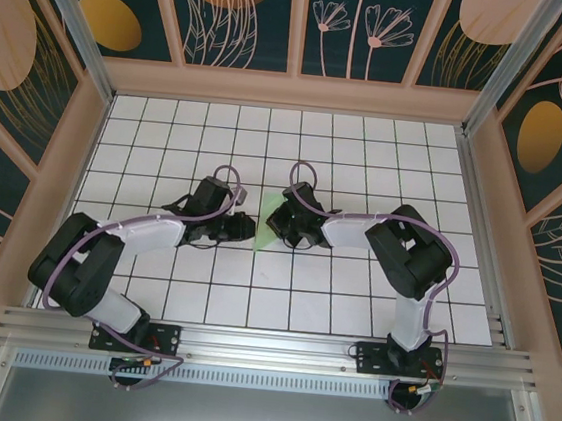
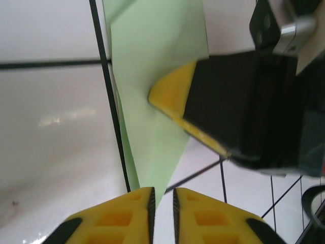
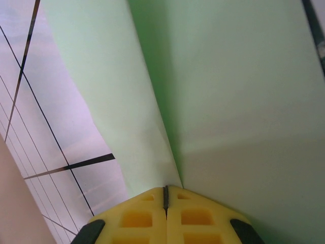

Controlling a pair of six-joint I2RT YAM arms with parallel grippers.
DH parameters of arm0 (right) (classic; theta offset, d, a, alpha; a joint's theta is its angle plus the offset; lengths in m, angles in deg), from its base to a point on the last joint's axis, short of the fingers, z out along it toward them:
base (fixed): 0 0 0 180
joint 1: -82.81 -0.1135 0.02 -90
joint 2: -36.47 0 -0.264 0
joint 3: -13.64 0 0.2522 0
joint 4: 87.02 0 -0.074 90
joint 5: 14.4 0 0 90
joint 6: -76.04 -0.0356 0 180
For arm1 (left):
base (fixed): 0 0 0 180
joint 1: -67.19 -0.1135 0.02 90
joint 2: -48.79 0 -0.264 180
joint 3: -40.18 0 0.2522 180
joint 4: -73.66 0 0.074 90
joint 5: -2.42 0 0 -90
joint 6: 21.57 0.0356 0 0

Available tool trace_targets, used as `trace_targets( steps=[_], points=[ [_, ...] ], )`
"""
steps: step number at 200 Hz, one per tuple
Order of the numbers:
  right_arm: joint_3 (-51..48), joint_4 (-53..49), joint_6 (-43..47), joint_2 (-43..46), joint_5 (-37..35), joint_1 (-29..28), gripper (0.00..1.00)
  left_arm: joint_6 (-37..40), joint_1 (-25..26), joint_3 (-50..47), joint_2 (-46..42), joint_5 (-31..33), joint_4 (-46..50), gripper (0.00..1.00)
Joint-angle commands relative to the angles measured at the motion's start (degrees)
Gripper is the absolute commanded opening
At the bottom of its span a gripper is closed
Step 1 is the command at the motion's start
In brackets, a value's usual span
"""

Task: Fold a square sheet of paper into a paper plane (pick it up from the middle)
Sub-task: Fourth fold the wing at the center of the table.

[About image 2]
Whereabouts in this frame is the light green paper sheet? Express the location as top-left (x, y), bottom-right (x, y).
top-left (101, 0), bottom-right (210, 211)

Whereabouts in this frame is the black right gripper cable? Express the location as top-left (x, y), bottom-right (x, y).
top-left (302, 185), bottom-right (325, 227)

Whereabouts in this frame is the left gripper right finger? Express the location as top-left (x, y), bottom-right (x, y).
top-left (173, 187), bottom-right (284, 244)

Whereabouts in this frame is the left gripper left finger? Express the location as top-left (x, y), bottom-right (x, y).
top-left (45, 187), bottom-right (156, 244)

